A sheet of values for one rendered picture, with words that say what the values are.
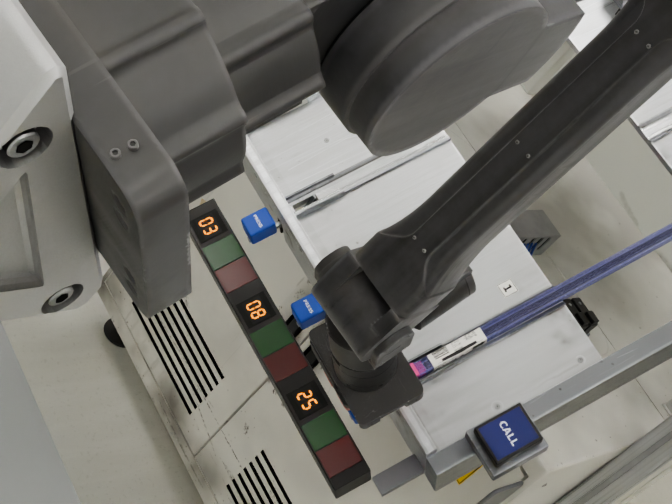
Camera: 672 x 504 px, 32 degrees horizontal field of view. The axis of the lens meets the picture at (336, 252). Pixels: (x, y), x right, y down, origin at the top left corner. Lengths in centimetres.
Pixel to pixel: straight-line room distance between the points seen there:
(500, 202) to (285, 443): 95
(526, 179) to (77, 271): 46
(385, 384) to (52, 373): 98
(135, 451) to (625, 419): 77
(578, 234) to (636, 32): 115
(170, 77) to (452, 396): 85
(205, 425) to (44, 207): 149
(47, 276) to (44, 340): 159
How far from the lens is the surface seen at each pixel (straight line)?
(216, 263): 124
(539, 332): 119
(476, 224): 82
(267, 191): 123
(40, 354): 196
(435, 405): 116
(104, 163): 31
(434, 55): 38
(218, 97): 34
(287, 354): 119
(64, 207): 36
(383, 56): 38
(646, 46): 76
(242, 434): 177
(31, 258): 38
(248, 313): 121
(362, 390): 105
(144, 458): 193
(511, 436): 110
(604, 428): 158
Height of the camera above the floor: 139
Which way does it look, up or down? 33 degrees down
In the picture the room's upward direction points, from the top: 42 degrees clockwise
